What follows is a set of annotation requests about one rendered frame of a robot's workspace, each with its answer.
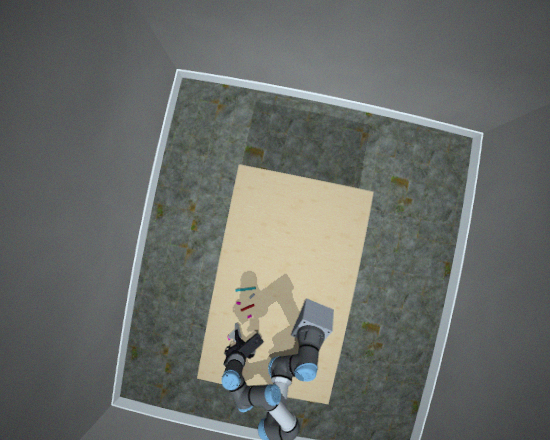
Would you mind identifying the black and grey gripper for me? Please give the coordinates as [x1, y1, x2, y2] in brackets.
[223, 323, 256, 367]

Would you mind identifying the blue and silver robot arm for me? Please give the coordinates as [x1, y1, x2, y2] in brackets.
[222, 325, 325, 440]

